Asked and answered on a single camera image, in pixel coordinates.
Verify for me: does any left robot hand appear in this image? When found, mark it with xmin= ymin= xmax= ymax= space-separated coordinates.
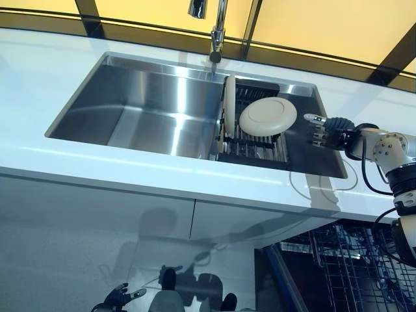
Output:
xmin=94 ymin=282 xmax=148 ymax=312

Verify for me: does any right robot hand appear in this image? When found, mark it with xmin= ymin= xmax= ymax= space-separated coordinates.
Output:
xmin=303 ymin=112 xmax=358 ymax=150

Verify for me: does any cream round plate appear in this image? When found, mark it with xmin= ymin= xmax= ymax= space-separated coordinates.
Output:
xmin=239 ymin=98 xmax=298 ymax=136
xmin=223 ymin=73 xmax=239 ymax=140

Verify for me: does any dishwasher door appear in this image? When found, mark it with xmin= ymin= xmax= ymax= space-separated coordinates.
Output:
xmin=259 ymin=242 xmax=326 ymax=312

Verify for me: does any black dish rack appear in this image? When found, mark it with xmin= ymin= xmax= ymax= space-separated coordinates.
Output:
xmin=215 ymin=77 xmax=291 ymax=164

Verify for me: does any wide white cabinet door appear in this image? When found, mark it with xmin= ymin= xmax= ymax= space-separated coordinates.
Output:
xmin=0 ymin=174 xmax=196 ymax=312

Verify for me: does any black right robot foot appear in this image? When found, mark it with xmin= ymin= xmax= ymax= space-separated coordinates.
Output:
xmin=220 ymin=292 xmax=239 ymax=312

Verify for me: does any narrow white cabinet door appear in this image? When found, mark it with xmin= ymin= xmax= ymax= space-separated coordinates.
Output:
xmin=187 ymin=198 xmax=339 ymax=312

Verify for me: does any chrome kitchen faucet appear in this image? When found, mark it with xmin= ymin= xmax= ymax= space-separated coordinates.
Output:
xmin=187 ymin=0 xmax=229 ymax=75

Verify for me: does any stainless steel sink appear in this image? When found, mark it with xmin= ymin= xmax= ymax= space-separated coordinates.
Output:
xmin=44 ymin=51 xmax=348 ymax=179

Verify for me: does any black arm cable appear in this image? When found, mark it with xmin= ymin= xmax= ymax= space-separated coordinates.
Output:
xmin=359 ymin=122 xmax=416 ymax=261

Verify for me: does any dishwasher wire rack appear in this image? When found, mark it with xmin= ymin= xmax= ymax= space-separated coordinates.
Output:
xmin=307 ymin=223 xmax=416 ymax=312

